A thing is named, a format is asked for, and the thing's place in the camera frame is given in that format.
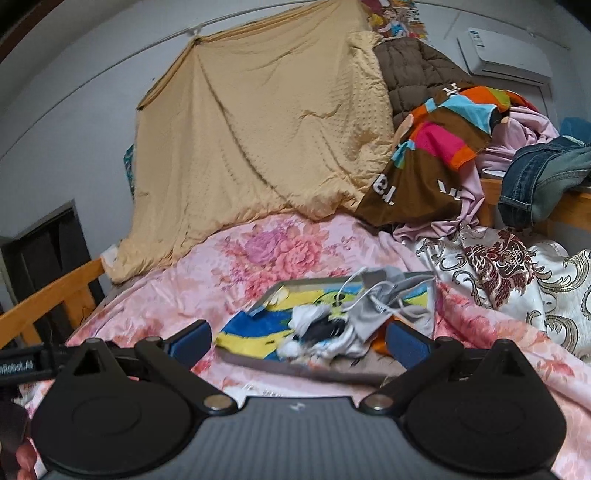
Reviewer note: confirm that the person's left hand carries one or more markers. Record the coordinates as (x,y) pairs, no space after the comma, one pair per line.
(27,461)

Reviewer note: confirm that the blue denim jeans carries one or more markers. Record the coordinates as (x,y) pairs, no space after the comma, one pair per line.
(531,184)

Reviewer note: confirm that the grey cardboard box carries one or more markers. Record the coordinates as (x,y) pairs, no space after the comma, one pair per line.
(323,371)

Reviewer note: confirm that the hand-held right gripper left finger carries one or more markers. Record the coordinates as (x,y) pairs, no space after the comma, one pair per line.
(189,344)

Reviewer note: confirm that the teal wall poster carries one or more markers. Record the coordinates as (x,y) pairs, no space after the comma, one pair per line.
(129,170)

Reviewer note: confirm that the brown multicoloured striped cloth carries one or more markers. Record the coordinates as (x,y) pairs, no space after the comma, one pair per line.
(415,175)

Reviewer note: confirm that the brown quilted duvet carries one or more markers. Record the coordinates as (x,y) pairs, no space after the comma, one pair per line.
(415,69)

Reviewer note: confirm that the cartoon print towel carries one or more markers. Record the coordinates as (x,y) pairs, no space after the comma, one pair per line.
(249,337)

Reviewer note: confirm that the white quilted cloth blue print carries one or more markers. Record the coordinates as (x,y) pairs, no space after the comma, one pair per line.
(304,318)

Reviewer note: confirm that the pink floral blanket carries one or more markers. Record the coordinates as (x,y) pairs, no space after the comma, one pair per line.
(184,286)

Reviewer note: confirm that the white air conditioner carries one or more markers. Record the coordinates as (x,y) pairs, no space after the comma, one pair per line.
(503,55)

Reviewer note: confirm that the cartoon wall poster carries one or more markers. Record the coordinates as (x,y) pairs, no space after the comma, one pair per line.
(392,21)

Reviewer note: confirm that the teal cloth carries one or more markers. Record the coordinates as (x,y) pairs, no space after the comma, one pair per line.
(575,127)

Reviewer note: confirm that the pink satin cloth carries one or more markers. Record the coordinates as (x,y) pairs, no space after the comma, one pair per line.
(521,134)

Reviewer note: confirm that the yellow textured blanket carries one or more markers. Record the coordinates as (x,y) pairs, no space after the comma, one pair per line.
(254,138)

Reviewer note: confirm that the dark cloth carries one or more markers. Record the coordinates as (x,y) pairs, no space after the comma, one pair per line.
(323,330)

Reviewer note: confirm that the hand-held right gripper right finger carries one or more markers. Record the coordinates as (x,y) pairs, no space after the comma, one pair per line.
(408,344)

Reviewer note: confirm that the grey cloth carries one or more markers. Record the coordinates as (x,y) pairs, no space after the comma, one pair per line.
(367,327)

